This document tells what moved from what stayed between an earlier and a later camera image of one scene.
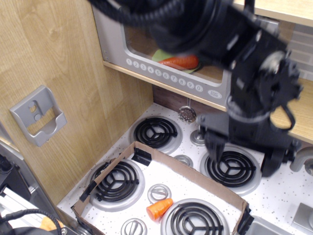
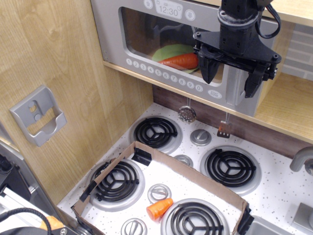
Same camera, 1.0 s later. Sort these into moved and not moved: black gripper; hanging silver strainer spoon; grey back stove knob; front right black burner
Moved: black gripper
Not moved: hanging silver strainer spoon; grey back stove knob; front right black burner
